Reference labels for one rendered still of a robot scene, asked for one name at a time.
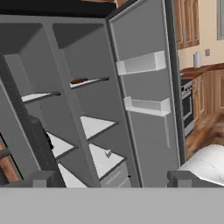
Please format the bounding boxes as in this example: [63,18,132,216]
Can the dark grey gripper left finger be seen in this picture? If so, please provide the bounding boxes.
[3,170,57,188]

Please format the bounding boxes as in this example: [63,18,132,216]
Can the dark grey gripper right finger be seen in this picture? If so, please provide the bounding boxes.
[166,170,215,188]

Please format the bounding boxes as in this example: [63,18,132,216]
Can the white fridge shelf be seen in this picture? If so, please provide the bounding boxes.
[21,91,62,104]
[45,131,79,160]
[80,115,119,142]
[69,76,110,89]
[88,142,127,181]
[57,162,88,188]

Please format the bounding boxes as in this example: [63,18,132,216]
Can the wooden cupboard beside fridge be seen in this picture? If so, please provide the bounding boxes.
[0,133,24,186]

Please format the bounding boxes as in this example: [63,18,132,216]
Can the grey fridge drawer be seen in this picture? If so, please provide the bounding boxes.
[100,162,133,188]

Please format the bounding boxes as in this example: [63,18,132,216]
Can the white door shelf bin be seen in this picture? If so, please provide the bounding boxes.
[122,96,172,118]
[115,50,167,76]

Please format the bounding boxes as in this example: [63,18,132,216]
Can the brown frozen chicken drumstick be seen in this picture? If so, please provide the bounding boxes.
[70,76,89,85]

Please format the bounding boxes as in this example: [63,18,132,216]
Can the grey fridge freezer cabinet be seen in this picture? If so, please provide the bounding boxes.
[0,14,142,188]

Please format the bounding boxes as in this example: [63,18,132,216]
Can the grey fridge door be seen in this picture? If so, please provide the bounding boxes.
[105,0,186,188]

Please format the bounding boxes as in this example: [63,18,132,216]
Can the wooden cupboard above fridge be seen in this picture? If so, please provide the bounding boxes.
[81,0,128,9]

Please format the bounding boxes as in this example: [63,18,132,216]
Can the white rounded thing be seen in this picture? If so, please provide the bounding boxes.
[178,143,224,188]

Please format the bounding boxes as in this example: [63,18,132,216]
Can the black rounded block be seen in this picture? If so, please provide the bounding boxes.
[28,115,67,188]

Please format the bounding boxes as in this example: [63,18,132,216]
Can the silver oven range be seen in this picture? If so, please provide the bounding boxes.
[180,78,196,137]

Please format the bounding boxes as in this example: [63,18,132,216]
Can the wooden base cupboards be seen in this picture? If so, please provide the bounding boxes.
[192,69,224,121]

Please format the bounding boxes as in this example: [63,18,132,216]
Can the white paper towel roll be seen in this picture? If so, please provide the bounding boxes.
[192,52,202,69]

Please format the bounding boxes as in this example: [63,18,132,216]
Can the grey framed window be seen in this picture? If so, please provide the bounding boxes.
[216,0,224,41]

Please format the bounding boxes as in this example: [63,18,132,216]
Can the wooden wall cupboards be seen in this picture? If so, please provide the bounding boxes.
[173,0,201,51]

